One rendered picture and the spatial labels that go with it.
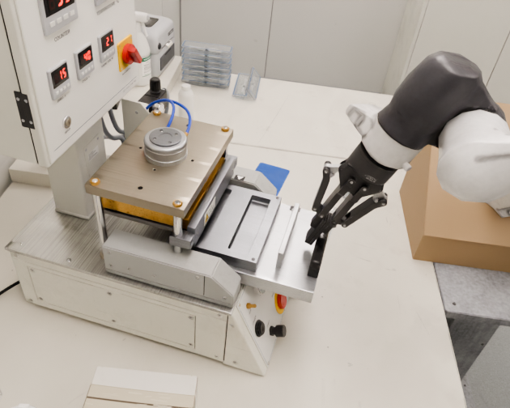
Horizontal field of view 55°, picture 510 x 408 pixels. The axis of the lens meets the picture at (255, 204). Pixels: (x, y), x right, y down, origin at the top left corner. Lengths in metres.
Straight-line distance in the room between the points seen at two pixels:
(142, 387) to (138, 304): 0.16
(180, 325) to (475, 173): 0.60
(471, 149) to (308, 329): 0.60
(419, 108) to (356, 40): 2.72
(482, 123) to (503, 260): 0.72
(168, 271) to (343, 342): 0.44
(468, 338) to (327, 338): 0.72
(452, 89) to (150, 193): 0.49
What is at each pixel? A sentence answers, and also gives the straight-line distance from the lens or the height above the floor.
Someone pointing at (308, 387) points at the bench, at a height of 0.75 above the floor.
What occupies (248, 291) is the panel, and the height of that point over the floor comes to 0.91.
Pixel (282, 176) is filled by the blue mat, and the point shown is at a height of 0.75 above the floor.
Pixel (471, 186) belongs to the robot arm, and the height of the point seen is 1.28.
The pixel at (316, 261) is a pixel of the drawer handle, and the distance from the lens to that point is 0.89.
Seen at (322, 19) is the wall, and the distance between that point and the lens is 3.38.
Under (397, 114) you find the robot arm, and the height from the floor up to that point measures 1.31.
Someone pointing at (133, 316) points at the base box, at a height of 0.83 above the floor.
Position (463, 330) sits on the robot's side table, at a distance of 1.70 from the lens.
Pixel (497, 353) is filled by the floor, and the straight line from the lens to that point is 2.29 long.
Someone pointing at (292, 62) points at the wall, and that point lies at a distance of 3.49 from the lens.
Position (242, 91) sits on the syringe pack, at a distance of 1.88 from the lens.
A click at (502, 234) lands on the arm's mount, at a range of 1.36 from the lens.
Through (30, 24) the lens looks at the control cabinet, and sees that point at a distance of 0.76.
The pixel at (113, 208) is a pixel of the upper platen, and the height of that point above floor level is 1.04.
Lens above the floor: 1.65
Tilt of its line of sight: 40 degrees down
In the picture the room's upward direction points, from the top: 7 degrees clockwise
